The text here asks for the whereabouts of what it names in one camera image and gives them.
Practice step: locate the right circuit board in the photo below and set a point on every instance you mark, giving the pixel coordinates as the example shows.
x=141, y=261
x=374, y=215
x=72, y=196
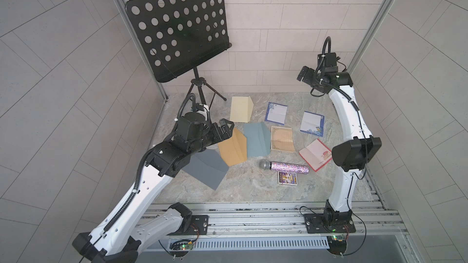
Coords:
x=337, y=245

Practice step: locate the dark grey envelope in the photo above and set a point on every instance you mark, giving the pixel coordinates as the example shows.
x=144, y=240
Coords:
x=207, y=167

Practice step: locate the pink white letter paper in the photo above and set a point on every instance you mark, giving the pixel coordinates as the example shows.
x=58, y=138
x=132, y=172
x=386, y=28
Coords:
x=316, y=155

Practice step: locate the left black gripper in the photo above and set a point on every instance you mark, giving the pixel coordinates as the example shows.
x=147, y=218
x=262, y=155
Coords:
x=225, y=133

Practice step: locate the cream yellow envelope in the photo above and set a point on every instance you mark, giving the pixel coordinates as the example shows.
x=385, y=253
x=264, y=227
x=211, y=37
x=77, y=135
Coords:
x=241, y=109

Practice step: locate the left circuit board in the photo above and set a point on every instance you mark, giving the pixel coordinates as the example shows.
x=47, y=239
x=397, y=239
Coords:
x=181, y=248

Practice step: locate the circuit board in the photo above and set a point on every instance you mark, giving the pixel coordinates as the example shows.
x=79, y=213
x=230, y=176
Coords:
x=337, y=245
x=181, y=248

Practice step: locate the black perforated music stand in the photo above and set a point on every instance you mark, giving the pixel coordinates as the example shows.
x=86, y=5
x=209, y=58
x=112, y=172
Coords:
x=177, y=36

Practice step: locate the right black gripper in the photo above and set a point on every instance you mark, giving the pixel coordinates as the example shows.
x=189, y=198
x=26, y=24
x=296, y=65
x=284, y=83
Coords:
x=308, y=79

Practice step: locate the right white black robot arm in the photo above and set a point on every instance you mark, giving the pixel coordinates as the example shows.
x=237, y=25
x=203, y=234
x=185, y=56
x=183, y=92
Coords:
x=359, y=146

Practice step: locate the blue bordered white letter paper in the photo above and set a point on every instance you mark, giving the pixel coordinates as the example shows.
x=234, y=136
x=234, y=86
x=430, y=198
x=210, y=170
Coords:
x=313, y=124

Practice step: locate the light blue envelope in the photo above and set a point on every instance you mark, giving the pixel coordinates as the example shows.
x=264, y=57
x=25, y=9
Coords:
x=258, y=139

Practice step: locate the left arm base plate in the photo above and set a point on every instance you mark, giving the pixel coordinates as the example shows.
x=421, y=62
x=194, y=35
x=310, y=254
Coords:
x=196, y=224

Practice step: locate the aluminium mounting rail frame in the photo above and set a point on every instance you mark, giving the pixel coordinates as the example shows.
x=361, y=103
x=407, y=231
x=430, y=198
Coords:
x=286, y=219

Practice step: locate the small colourful card box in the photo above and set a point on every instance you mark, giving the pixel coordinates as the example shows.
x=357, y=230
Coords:
x=288, y=178

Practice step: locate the tan kraft envelope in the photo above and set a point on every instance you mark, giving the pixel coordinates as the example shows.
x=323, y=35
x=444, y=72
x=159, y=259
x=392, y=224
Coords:
x=233, y=151

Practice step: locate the purple glitter microphone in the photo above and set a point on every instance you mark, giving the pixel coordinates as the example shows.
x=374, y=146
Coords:
x=283, y=167

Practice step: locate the blue floral white letter paper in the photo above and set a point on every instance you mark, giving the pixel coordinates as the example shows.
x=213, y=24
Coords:
x=276, y=113

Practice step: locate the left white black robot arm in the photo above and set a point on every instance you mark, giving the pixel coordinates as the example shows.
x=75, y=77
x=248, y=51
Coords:
x=119, y=238

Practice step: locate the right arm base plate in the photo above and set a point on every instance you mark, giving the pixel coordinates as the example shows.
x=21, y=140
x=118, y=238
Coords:
x=319, y=223

